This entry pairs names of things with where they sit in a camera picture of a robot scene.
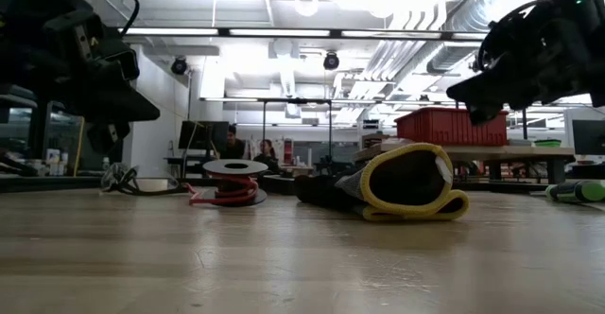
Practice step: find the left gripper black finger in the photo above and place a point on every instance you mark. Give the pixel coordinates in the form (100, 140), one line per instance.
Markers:
(118, 106)
(108, 136)

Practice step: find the red plastic bin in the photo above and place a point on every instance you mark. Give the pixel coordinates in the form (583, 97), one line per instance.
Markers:
(444, 129)

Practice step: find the black computer monitor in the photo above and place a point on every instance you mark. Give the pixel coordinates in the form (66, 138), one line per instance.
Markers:
(590, 136)
(203, 135)

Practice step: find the green tray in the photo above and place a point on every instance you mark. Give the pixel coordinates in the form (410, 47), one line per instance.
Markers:
(547, 143)

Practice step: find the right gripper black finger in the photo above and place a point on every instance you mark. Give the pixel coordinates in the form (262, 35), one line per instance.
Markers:
(484, 114)
(487, 89)

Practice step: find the long white light bar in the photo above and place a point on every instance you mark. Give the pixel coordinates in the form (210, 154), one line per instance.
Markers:
(279, 32)

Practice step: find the black glove yellow cuff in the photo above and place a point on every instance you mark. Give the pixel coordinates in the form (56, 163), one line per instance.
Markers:
(406, 177)

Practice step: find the black ceiling fixture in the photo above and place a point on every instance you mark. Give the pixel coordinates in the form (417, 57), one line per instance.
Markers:
(331, 61)
(178, 66)

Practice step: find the black metal station frame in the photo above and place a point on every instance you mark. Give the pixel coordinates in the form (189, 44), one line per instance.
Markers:
(297, 101)

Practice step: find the white round bowl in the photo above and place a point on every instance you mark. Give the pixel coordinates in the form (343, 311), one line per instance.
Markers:
(153, 184)

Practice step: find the wooden workbench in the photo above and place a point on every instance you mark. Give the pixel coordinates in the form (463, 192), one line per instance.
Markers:
(501, 153)

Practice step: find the green black screwdriver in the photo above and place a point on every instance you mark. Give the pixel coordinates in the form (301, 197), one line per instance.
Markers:
(576, 192)

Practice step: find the round white ceiling lamp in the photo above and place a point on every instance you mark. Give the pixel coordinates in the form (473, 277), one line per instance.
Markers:
(306, 4)

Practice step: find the white bottles on shelf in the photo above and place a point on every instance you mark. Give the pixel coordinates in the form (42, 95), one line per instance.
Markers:
(57, 162)

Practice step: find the small black grey device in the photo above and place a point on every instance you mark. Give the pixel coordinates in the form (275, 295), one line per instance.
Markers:
(280, 185)

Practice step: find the person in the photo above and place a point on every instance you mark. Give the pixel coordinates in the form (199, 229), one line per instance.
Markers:
(267, 158)
(231, 144)

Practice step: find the clear safety glasses black frame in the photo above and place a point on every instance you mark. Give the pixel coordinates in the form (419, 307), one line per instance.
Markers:
(123, 181)

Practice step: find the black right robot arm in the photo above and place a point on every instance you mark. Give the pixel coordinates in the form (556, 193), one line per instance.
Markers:
(583, 16)

